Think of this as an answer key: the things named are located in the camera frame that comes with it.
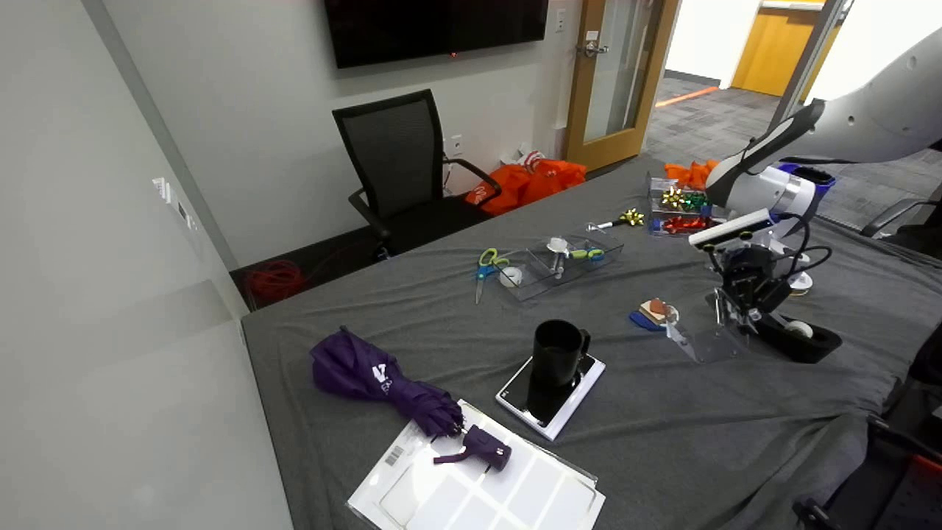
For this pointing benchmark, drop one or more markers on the white label sheets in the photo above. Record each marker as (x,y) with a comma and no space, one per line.
(531,488)

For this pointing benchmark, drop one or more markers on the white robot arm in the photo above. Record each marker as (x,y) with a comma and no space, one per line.
(883,107)

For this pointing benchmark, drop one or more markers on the pen with white tip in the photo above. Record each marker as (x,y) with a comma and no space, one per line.
(601,223)

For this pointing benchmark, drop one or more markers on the red gift bow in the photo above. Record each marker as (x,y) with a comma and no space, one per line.
(680,223)

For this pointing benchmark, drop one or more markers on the white wall thermostat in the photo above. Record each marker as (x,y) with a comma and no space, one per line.
(162,188)

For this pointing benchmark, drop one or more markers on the small blue round item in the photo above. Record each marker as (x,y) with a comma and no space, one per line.
(639,321)

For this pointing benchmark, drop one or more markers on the black mesh office chair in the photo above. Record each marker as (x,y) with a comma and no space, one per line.
(387,147)

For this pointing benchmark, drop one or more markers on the orange bag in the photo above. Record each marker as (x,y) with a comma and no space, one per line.
(531,182)

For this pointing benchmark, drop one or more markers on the small white tape roll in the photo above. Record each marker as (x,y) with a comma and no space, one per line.
(509,278)

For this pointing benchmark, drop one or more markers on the black wall television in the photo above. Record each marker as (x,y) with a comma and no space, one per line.
(431,30)

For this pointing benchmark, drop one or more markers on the black cup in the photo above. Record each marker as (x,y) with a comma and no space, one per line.
(554,362)

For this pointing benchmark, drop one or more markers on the wooden door with glass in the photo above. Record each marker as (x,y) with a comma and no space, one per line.
(576,119)

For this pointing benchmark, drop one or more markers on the green gift bow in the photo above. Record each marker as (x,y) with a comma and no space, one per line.
(695,203)

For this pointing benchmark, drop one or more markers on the green ribbon item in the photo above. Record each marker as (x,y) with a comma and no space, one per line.
(586,254)

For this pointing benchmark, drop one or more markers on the yellow wooden door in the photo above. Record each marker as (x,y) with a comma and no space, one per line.
(774,48)

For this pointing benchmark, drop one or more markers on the grey tablecloth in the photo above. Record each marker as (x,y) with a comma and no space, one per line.
(687,443)

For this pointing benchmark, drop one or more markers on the gold gift bow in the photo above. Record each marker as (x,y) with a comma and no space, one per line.
(673,197)
(634,216)

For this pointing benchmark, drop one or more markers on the purple folded umbrella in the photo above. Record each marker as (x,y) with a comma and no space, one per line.
(364,372)

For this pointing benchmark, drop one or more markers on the long clear plastic tray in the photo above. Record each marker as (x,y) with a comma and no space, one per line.
(592,272)

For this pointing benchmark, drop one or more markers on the white framed black tablet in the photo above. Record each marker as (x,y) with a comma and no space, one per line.
(580,393)

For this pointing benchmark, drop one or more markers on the square clear container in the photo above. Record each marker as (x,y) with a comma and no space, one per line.
(723,316)

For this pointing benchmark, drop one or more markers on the purple umbrella sleeve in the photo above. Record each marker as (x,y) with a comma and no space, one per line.
(487,444)

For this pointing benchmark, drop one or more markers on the clear plastic organizer tray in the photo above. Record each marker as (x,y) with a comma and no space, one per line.
(655,188)

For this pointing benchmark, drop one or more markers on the small white round item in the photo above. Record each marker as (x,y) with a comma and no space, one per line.
(558,245)

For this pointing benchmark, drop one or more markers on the black tape dispenser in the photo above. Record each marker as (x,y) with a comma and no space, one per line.
(813,344)

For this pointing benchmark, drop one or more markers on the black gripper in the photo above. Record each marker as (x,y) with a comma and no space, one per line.
(752,265)

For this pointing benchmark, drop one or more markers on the blue gift bow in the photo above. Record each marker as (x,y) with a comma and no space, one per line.
(655,223)

